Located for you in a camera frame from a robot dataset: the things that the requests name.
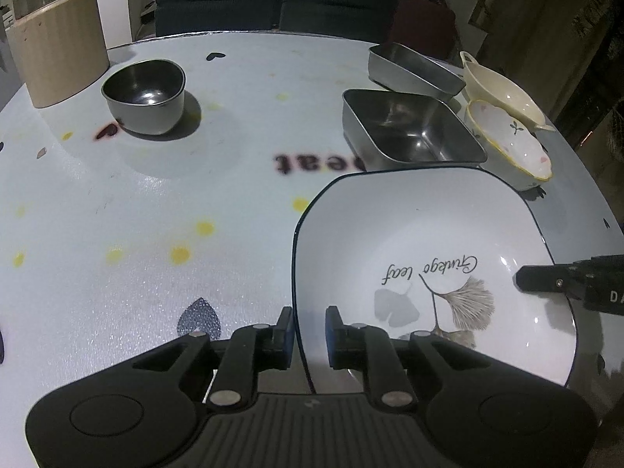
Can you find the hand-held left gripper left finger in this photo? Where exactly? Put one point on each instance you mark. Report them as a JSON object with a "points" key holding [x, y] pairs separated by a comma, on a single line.
{"points": [[287, 331]]}

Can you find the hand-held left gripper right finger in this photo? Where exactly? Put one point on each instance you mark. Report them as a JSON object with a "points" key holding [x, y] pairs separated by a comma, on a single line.
{"points": [[333, 334]]}

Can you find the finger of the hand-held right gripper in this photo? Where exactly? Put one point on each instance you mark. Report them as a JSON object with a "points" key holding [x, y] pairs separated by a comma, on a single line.
{"points": [[541, 280]]}

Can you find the white square leaf-print plate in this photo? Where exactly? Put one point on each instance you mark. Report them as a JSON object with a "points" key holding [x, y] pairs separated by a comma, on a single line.
{"points": [[390, 234]]}

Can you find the white flower-shaped yellow-rim bowl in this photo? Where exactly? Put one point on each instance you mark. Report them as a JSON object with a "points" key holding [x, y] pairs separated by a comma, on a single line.
{"points": [[512, 151]]}

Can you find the square steel container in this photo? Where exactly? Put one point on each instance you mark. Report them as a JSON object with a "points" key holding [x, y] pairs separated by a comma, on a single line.
{"points": [[414, 126], [409, 66]]}

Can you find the round steel bowl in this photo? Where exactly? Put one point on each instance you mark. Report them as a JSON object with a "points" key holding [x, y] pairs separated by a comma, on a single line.
{"points": [[144, 92]]}

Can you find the maroon chair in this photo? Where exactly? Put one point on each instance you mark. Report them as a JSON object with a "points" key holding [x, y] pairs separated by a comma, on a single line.
{"points": [[424, 24]]}

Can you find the dark blue chair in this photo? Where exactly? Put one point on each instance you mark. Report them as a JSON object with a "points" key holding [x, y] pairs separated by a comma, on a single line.
{"points": [[219, 0], [336, 2]]}

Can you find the beige kettle with steel top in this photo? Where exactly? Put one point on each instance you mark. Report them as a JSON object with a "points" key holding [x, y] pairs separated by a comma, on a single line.
{"points": [[58, 48]]}

